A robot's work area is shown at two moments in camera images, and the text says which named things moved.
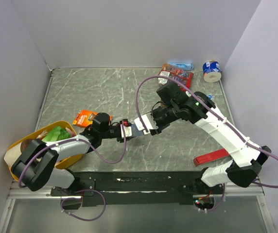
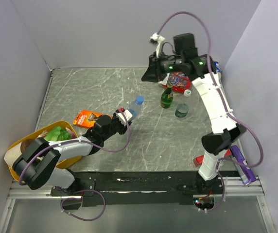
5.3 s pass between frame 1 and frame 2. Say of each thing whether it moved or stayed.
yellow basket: stayed
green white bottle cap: stayed
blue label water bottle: moved
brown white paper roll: stayed
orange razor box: stayed
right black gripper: moved
